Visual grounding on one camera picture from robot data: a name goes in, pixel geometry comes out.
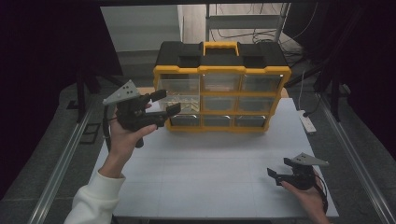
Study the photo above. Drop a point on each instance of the grey metal shelf stand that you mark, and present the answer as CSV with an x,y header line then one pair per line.
x,y
243,21

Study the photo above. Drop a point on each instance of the white board sheet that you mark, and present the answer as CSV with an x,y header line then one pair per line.
x,y
218,186

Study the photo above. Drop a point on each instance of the black curtain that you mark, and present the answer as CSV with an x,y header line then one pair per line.
x,y
37,62
373,62

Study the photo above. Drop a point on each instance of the white power strip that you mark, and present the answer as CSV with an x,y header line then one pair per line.
x,y
308,124

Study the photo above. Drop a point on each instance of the person's left hand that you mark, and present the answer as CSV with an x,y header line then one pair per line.
x,y
121,146

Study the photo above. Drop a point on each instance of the aluminium frame rail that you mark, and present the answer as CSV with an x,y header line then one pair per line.
x,y
59,174
358,161

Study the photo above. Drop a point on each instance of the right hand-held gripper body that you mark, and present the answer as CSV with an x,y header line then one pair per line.
x,y
303,177

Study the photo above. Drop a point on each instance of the wooden table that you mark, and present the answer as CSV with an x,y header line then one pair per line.
x,y
144,90

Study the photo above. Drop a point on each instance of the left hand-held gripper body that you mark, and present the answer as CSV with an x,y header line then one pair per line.
x,y
132,115

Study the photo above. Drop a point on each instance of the large clear drawer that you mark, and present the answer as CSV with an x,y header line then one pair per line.
x,y
180,85

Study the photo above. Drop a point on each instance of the person's right hand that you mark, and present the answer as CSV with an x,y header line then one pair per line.
x,y
311,200

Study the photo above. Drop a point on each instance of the yellow black organizer cabinet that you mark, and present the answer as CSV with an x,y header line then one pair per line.
x,y
218,93

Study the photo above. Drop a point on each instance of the black metal stand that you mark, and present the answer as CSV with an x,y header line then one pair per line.
x,y
335,99
81,93

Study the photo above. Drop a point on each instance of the set of small clear drawers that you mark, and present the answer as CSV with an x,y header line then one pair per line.
x,y
261,83

